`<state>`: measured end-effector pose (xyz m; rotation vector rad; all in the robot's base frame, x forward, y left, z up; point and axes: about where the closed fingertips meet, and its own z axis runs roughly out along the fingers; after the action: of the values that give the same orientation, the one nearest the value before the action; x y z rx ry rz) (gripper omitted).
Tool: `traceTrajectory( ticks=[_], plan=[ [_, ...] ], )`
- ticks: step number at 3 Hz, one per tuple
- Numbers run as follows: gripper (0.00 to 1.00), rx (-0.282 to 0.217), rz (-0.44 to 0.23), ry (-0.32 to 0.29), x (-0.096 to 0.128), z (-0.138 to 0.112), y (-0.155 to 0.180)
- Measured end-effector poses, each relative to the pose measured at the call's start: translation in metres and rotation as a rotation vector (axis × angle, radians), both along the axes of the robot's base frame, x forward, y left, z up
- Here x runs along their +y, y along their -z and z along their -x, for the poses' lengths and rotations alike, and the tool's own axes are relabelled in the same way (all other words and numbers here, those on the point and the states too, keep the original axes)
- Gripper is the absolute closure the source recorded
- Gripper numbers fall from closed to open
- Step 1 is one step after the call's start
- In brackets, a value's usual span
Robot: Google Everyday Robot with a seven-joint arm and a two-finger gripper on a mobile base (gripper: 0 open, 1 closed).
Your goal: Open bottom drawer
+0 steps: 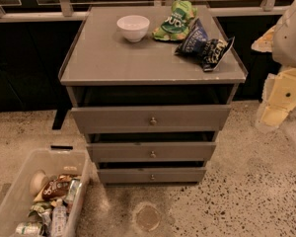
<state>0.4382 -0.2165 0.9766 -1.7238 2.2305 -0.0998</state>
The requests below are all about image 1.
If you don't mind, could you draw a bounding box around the brown snack bag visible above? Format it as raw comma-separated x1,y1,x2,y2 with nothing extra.
41,176,71,200

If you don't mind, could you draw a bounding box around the white bowl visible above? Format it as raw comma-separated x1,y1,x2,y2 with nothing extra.
116,15,150,42

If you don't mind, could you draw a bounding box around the grey bottom drawer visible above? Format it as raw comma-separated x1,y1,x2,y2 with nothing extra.
98,167,206,184

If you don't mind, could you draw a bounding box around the blue chip bag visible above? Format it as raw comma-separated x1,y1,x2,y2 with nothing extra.
175,18,208,54

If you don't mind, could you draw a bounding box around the grey middle drawer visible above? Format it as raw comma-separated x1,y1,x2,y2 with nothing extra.
87,142,216,162

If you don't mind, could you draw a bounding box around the grey drawer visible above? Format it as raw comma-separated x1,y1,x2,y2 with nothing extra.
98,167,206,184
87,142,216,162
71,105,231,134

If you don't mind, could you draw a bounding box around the silver green can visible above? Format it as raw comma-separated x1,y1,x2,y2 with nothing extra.
15,222,43,236

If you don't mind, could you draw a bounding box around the round floor plate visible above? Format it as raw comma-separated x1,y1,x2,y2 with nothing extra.
132,201,161,232

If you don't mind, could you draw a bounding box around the green chip bag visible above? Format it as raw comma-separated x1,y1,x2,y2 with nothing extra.
152,0,197,41

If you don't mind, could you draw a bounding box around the beige round cup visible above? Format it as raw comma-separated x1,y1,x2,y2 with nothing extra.
30,170,49,196

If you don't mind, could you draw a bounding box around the grey top drawer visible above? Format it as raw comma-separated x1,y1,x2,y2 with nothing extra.
71,105,231,134

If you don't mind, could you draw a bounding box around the clear plastic bin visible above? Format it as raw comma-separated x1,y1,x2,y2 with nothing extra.
0,149,90,237

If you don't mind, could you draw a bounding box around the small plastic bottle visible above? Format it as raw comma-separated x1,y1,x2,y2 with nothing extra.
51,198,67,237

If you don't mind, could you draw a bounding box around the black chip bag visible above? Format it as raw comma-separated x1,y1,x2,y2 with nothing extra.
200,38,235,72

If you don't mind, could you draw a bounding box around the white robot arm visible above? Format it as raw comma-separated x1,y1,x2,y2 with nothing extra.
252,0,296,127

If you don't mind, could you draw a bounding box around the grey three-drawer cabinet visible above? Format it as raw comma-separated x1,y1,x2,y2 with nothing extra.
59,6,247,171

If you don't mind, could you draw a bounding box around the tall drink can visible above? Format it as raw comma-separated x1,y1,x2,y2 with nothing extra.
64,179,81,204

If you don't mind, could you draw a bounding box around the green snack packet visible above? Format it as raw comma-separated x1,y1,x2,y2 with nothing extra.
28,201,52,217

